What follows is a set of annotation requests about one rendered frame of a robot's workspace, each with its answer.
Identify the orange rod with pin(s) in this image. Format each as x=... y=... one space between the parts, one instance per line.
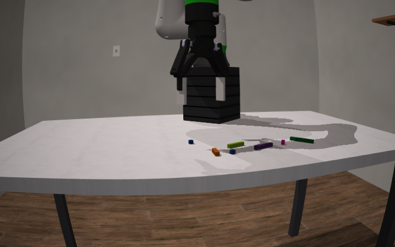
x=215 y=151

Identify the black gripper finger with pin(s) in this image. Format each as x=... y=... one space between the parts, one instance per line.
x=182 y=64
x=219 y=64

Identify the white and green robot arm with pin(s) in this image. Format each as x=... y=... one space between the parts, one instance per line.
x=174 y=17

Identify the lime green rod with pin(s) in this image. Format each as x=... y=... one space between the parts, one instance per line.
x=234 y=145

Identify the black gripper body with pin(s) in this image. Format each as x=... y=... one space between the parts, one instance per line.
x=202 y=34

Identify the dark purple rod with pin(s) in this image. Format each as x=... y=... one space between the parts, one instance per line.
x=262 y=146

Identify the dark green rod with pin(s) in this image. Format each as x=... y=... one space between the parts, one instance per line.
x=301 y=140

